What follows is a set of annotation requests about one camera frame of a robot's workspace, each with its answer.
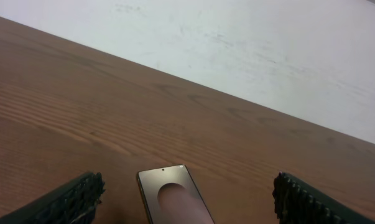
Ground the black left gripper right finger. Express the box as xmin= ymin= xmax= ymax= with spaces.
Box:
xmin=272 ymin=172 xmax=375 ymax=224

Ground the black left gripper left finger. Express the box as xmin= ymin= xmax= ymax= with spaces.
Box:
xmin=0 ymin=172 xmax=105 ymax=224

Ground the silver Galaxy smartphone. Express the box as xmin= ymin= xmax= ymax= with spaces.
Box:
xmin=137 ymin=164 xmax=215 ymax=224

